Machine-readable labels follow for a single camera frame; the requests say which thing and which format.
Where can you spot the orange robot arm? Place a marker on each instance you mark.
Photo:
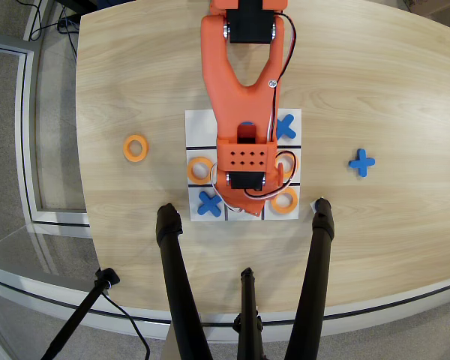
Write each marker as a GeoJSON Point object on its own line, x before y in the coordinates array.
{"type": "Point", "coordinates": [243, 105]}

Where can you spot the brown cardboard box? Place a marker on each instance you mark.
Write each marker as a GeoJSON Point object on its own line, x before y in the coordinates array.
{"type": "Point", "coordinates": [435, 5]}

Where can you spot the white tic-tac-toe board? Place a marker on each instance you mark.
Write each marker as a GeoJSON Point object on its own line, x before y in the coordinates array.
{"type": "Point", "coordinates": [204, 127]}

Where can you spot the thin black tripod leg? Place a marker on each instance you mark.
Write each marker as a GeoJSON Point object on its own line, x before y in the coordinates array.
{"type": "Point", "coordinates": [249, 300]}

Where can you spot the thick black tripod leg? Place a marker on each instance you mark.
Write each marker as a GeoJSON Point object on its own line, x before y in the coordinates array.
{"type": "Point", "coordinates": [176, 281]}
{"type": "Point", "coordinates": [315, 281]}

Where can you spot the slim black stand pole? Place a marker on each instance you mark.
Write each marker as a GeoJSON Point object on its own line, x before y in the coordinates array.
{"type": "Point", "coordinates": [78, 315]}

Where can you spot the dark furniture base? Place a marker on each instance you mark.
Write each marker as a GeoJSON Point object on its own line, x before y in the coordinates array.
{"type": "Point", "coordinates": [78, 3]}

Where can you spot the grey metal floor frame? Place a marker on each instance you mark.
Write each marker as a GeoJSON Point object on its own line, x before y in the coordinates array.
{"type": "Point", "coordinates": [24, 112]}

